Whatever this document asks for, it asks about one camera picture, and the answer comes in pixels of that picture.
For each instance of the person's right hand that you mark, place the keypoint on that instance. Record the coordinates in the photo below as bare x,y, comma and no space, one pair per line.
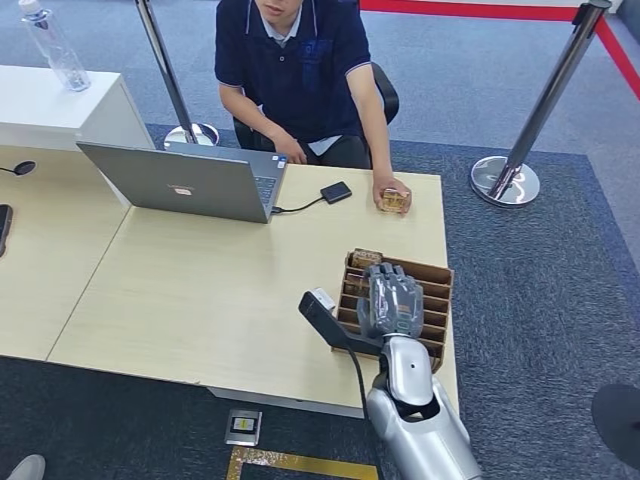
289,148

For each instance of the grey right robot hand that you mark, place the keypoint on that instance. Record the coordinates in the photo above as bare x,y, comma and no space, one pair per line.
395,305

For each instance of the person's left hand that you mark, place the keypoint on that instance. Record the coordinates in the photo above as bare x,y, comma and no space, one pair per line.
386,185

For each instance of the stack of gold cards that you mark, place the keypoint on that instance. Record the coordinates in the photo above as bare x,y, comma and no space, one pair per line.
395,201

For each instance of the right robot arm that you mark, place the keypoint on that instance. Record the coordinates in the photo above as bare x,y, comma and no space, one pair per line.
425,424

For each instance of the person's left forearm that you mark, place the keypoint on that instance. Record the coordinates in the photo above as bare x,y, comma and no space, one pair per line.
372,119

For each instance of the person's right forearm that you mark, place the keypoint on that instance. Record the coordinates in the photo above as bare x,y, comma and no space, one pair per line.
244,112

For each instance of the gold patterned card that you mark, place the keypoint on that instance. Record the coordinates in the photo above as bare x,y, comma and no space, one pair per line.
365,257
356,283

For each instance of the brown cardboard card organizer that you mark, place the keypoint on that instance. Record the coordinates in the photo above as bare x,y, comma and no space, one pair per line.
438,311

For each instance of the person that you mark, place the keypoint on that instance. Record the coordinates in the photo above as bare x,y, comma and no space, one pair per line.
300,79

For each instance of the black external drive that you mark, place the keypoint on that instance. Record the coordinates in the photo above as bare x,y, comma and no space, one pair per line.
336,193

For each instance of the black office chair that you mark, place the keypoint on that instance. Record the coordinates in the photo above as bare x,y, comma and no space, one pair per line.
387,93

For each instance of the grey laptop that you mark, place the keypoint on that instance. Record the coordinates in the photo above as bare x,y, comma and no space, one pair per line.
175,182

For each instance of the red barrier belt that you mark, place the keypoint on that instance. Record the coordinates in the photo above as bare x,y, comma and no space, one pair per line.
620,56
470,10

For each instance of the metal floor socket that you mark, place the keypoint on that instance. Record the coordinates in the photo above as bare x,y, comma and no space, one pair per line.
243,427

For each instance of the white cabinet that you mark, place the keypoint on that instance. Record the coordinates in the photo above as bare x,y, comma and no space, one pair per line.
55,106

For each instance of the black round robot part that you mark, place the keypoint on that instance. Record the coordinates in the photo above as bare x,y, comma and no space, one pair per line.
620,424

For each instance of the clear plastic water bottle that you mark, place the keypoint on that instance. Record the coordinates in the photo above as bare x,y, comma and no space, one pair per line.
57,53

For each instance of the black round desk device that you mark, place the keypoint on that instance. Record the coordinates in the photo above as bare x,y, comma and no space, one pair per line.
24,168

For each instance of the black flat device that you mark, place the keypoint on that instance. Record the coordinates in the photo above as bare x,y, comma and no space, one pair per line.
4,228

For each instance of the grey shoe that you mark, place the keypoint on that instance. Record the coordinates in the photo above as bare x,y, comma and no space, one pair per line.
27,469

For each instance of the wrist camera with black bracket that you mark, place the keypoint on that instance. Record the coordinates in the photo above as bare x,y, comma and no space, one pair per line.
330,324

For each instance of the chrome stanchion post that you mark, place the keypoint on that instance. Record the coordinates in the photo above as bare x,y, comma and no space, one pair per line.
167,73
540,112

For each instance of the white desk frame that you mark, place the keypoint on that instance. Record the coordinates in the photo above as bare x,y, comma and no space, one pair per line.
280,402

